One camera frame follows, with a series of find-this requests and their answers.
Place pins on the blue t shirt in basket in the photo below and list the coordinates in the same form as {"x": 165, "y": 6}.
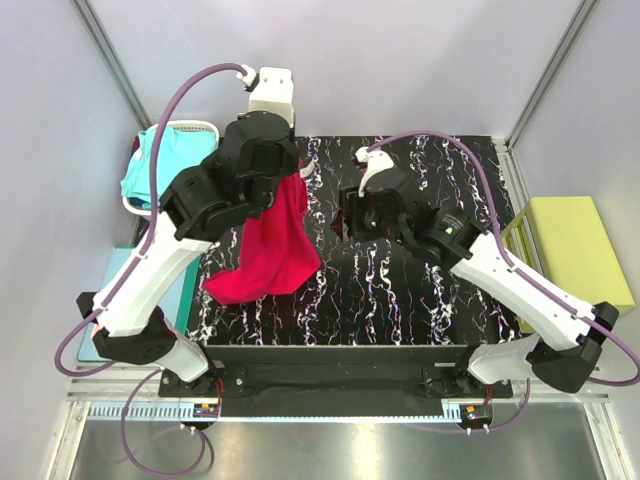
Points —
{"x": 139, "y": 204}

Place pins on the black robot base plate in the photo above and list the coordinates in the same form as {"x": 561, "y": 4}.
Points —
{"x": 342, "y": 382}

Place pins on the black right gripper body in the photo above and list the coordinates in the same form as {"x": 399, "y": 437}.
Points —
{"x": 359, "y": 219}

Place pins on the yellow green drawer box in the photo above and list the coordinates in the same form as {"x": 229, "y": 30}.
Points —
{"x": 564, "y": 239}

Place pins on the white laundry basket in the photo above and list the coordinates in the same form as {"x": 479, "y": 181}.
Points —
{"x": 184, "y": 125}

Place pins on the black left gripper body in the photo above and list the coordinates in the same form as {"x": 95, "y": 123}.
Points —
{"x": 272, "y": 187}

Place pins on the green cutting mat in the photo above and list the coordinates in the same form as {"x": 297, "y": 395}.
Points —
{"x": 190, "y": 299}

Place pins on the turquoise t shirt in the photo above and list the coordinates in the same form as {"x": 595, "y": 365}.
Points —
{"x": 179, "y": 150}

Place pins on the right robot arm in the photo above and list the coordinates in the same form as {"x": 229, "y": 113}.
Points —
{"x": 568, "y": 333}

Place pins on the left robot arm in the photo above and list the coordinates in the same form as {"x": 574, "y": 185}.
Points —
{"x": 192, "y": 214}

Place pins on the pink t shirt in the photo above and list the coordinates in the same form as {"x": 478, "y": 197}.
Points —
{"x": 276, "y": 256}

